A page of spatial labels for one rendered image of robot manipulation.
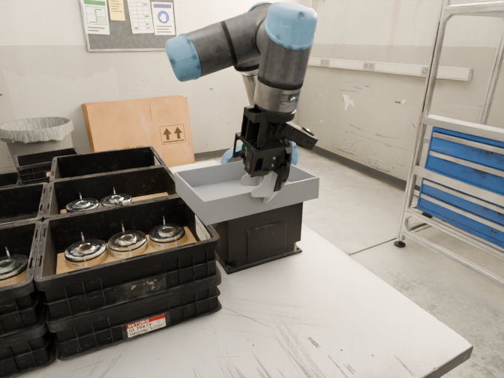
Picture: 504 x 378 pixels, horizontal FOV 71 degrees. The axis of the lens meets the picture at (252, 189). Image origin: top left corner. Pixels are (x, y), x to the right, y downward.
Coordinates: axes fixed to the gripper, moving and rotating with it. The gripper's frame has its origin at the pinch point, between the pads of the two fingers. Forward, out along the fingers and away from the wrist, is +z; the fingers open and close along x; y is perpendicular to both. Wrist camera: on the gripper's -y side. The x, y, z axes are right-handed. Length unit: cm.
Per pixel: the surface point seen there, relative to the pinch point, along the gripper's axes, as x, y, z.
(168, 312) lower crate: -4.3, 19.3, 34.7
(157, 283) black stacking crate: -7.1, 20.8, 26.1
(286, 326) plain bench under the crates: 11.3, -6.3, 36.2
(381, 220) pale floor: -74, -188, 135
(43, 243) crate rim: -27, 42, 23
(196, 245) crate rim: -7.7, 11.1, 17.8
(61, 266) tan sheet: -28, 39, 34
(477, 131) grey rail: -35, -166, 28
